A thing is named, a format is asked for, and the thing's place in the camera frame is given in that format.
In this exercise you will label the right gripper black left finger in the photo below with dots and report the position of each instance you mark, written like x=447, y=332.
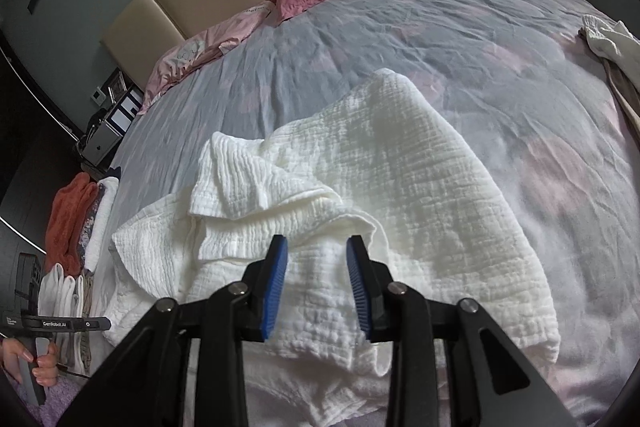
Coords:
x=193, y=350

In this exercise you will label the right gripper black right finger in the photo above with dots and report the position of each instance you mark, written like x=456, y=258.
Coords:
x=490, y=381

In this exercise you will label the white crinkled cotton garment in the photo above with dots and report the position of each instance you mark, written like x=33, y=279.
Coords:
x=380, y=163

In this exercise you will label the purple fuzzy sleeve forearm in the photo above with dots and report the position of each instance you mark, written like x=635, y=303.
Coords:
x=58, y=399

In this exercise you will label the white striped folded clothes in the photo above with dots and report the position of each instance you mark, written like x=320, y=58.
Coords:
x=62, y=295

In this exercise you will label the floral dark folded garment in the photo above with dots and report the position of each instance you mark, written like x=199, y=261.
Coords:
x=90, y=226

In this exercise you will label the orange folded towel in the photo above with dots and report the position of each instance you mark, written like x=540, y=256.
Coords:
x=68, y=214

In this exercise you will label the left black-white nightstand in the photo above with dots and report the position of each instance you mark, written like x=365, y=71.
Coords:
x=108, y=126

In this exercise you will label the grey pink-dotted duvet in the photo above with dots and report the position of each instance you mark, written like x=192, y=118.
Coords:
x=516, y=81

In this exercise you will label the light pink pillow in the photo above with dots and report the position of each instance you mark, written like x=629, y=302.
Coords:
x=207, y=46

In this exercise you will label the cream garment at bed edge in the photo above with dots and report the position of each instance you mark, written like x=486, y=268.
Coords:
x=618, y=50

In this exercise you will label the small wall thermostat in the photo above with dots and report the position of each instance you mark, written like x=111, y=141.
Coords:
x=98, y=97

